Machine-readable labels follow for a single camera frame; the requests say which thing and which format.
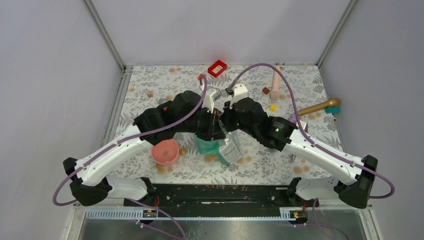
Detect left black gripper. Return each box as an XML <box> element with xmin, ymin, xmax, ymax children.
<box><xmin>177</xmin><ymin>106</ymin><xmax>226</xmax><ymax>141</ymax></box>

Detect green silver pet food bag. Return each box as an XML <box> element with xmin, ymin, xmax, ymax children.
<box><xmin>194</xmin><ymin>131</ymin><xmax>243</xmax><ymax>166</ymax></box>

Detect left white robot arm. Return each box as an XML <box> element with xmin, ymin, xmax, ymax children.
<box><xmin>63</xmin><ymin>89</ymin><xmax>225</xmax><ymax>206</ymax></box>

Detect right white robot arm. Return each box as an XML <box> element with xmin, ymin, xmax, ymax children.
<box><xmin>219</xmin><ymin>97</ymin><xmax>378</xmax><ymax>209</ymax></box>

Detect pink pet bowl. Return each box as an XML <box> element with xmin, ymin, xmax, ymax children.
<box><xmin>151</xmin><ymin>139</ymin><xmax>180</xmax><ymax>167</ymax></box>

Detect yellow small block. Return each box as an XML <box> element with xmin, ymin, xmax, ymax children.
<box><xmin>269</xmin><ymin>104</ymin><xmax>277</xmax><ymax>112</ymax></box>

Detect brown small block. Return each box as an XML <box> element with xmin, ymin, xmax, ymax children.
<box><xmin>262</xmin><ymin>87</ymin><xmax>270</xmax><ymax>95</ymax></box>

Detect pink cylinder toy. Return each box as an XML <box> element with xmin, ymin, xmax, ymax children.
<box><xmin>269</xmin><ymin>66</ymin><xmax>282</xmax><ymax>101</ymax></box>

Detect red small box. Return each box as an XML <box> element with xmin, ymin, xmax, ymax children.
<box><xmin>207</xmin><ymin>60</ymin><xmax>228</xmax><ymax>78</ymax></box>

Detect silver microphone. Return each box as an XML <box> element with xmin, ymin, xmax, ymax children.
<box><xmin>158</xmin><ymin>98</ymin><xmax>168</xmax><ymax>105</ymax></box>

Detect purple glitter microphone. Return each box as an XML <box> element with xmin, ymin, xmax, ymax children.
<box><xmin>288</xmin><ymin>114</ymin><xmax>297</xmax><ymax>124</ymax></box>

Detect floral table mat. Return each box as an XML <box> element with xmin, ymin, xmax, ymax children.
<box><xmin>112</xmin><ymin>65</ymin><xmax>328</xmax><ymax>185</ymax></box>

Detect teal small block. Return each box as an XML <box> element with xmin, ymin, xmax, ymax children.
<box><xmin>324</xmin><ymin>106</ymin><xmax>341</xmax><ymax>114</ymax></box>

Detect gold microphone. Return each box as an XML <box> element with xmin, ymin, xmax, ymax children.
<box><xmin>297</xmin><ymin>97</ymin><xmax>341</xmax><ymax>116</ymax></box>

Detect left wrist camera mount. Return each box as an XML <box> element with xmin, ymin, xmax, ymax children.
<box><xmin>201</xmin><ymin>88</ymin><xmax>222</xmax><ymax>113</ymax></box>

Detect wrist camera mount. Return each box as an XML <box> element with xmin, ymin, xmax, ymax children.
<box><xmin>201</xmin><ymin>88</ymin><xmax>222</xmax><ymax>113</ymax></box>
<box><xmin>225</xmin><ymin>83</ymin><xmax>248</xmax><ymax>107</ymax></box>

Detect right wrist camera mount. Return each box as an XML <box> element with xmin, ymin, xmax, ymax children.
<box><xmin>225</xmin><ymin>83</ymin><xmax>248</xmax><ymax>107</ymax></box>

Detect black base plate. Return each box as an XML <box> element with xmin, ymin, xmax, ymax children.
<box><xmin>123</xmin><ymin>183</ymin><xmax>314</xmax><ymax>218</ymax></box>

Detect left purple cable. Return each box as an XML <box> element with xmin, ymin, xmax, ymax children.
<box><xmin>52</xmin><ymin>74</ymin><xmax>209</xmax><ymax>207</ymax></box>

